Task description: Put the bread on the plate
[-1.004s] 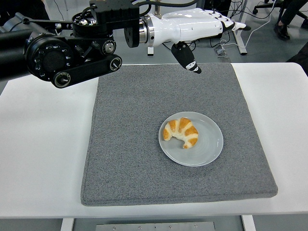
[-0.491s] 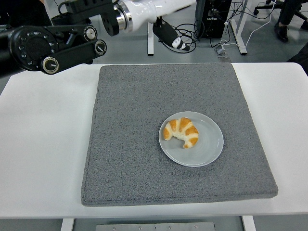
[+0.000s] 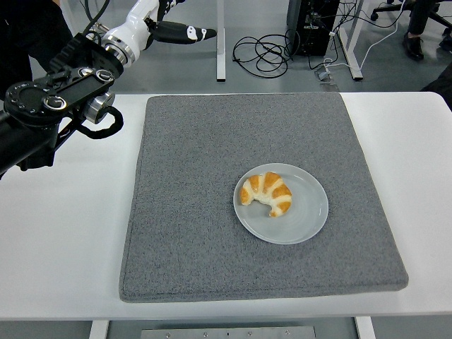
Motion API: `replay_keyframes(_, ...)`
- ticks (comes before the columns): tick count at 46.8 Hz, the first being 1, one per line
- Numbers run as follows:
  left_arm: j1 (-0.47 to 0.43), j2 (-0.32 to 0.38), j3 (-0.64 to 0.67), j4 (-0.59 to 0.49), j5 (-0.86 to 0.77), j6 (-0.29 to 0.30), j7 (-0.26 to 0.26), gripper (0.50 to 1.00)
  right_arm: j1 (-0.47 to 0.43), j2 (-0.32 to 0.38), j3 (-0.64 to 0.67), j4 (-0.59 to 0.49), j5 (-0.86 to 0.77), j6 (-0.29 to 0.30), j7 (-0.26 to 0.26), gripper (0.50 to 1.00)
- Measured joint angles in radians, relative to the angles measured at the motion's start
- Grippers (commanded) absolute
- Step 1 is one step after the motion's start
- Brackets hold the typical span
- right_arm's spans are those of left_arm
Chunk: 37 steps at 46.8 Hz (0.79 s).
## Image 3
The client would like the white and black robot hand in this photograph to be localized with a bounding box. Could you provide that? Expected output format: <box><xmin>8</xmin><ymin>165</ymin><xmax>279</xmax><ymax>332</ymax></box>
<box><xmin>105</xmin><ymin>0</ymin><xmax>218</xmax><ymax>52</ymax></box>

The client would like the golden croissant bread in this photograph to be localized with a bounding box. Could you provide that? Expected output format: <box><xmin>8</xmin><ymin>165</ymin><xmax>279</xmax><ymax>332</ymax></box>
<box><xmin>239</xmin><ymin>172</ymin><xmax>293</xmax><ymax>218</ymax></box>

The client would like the light grey round plate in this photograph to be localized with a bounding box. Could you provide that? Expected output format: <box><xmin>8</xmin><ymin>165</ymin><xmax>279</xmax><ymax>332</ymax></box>
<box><xmin>233</xmin><ymin>162</ymin><xmax>330</xmax><ymax>245</ymax></box>

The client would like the grey metal plate with screws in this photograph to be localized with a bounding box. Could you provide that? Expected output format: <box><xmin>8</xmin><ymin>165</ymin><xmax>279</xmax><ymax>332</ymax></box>
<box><xmin>140</xmin><ymin>325</ymin><xmax>318</xmax><ymax>339</ymax></box>

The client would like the slanted white desk leg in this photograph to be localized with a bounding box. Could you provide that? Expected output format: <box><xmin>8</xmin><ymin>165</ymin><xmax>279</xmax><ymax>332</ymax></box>
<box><xmin>62</xmin><ymin>0</ymin><xmax>85</xmax><ymax>36</ymax></box>

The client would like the straight white desk leg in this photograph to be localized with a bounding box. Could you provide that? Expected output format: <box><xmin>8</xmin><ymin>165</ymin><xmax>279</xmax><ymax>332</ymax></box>
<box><xmin>215</xmin><ymin>0</ymin><xmax>227</xmax><ymax>83</ymax></box>

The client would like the person in black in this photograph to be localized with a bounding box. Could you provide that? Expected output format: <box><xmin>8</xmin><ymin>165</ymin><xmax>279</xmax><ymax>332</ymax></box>
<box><xmin>0</xmin><ymin>0</ymin><xmax>74</xmax><ymax>103</ymax></box>

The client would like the grey felt mat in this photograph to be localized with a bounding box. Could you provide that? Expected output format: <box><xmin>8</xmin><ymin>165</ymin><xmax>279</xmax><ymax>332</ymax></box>
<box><xmin>118</xmin><ymin>93</ymin><xmax>410</xmax><ymax>304</ymax></box>

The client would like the black computer tower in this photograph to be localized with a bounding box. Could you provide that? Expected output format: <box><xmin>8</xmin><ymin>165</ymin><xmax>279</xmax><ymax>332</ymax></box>
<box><xmin>286</xmin><ymin>0</ymin><xmax>340</xmax><ymax>57</ymax></box>

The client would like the small grey floor box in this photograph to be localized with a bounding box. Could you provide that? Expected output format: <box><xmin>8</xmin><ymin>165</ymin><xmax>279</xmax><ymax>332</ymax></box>
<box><xmin>313</xmin><ymin>68</ymin><xmax>338</xmax><ymax>85</ymax></box>

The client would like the white desk leg with foot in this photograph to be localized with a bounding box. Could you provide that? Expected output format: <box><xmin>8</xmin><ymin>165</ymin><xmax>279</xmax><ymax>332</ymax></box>
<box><xmin>337</xmin><ymin>0</ymin><xmax>364</xmax><ymax>81</ymax></box>

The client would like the black office chair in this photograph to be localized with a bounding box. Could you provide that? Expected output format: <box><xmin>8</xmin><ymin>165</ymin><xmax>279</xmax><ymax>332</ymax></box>
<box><xmin>370</xmin><ymin>0</ymin><xmax>452</xmax><ymax>36</ymax></box>

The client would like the person's leg with dark shoe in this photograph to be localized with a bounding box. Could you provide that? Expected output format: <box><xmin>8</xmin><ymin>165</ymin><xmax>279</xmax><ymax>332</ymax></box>
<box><xmin>402</xmin><ymin>0</ymin><xmax>452</xmax><ymax>60</ymax></box>

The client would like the white table leg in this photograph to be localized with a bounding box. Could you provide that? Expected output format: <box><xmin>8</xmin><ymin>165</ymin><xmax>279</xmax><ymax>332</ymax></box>
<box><xmin>88</xmin><ymin>319</ymin><xmax>109</xmax><ymax>339</ymax></box>
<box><xmin>354</xmin><ymin>316</ymin><xmax>377</xmax><ymax>339</ymax></box>

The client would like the black fabric object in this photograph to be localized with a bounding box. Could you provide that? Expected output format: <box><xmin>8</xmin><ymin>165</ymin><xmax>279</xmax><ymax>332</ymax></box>
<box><xmin>419</xmin><ymin>66</ymin><xmax>452</xmax><ymax>103</ymax></box>

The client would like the coiled black floor cable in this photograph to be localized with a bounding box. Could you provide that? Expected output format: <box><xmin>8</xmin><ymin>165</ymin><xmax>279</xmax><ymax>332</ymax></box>
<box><xmin>232</xmin><ymin>30</ymin><xmax>296</xmax><ymax>78</ymax></box>

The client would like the white floor cable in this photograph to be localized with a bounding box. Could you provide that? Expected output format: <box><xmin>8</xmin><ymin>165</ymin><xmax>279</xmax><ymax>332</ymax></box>
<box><xmin>321</xmin><ymin>0</ymin><xmax>417</xmax><ymax>73</ymax></box>

